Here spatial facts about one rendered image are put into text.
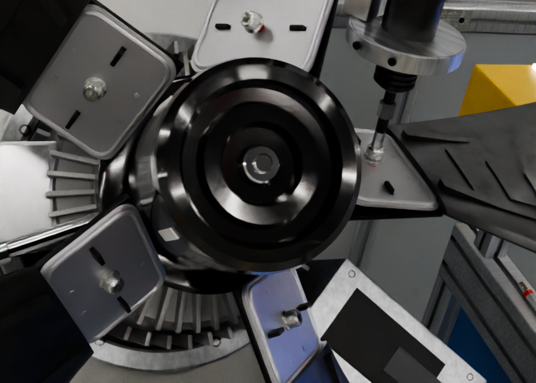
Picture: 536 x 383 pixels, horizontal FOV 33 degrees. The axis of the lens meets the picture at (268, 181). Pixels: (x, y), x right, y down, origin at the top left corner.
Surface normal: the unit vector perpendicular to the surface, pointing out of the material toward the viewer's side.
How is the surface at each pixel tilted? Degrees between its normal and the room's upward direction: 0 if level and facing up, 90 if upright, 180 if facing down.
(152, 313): 55
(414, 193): 7
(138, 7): 50
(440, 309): 90
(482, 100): 90
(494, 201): 16
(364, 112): 90
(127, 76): 94
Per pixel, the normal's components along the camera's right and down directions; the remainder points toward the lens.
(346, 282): 0.32, -0.10
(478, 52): 0.29, 0.57
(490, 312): -0.95, 0.03
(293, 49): -0.47, -0.39
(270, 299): 0.88, -0.32
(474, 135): 0.22, -0.80
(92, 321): 0.67, 0.54
